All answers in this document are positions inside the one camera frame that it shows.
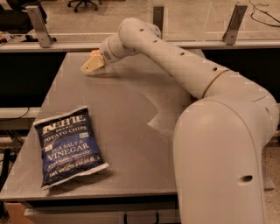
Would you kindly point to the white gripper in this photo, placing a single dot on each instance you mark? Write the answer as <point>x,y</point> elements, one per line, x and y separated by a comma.
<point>105,52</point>

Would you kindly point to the orange fruit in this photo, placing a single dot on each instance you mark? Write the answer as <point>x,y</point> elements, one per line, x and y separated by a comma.
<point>94,52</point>

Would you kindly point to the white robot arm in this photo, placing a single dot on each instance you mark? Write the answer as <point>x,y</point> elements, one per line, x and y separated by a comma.
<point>218,140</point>

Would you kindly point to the blue Kettle chip bag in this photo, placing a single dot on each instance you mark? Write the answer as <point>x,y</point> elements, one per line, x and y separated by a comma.
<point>68,147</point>

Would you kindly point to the black office chair base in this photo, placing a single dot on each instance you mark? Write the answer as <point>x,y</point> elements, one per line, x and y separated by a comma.
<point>85,2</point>

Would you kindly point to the left metal bracket post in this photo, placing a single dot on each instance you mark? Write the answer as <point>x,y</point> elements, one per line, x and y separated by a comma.
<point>38,23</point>

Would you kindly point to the metal bracket post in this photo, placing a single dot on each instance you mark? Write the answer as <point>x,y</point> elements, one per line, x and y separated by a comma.
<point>230,36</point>
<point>38,23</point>
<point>158,16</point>

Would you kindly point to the middle metal bracket post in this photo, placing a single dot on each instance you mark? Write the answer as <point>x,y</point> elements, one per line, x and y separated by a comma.
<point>158,16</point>

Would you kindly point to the right metal bracket post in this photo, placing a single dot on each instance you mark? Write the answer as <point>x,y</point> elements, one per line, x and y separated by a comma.
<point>230,36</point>

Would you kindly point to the metal rail behind table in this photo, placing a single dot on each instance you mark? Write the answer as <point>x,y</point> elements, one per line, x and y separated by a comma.
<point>31,47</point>

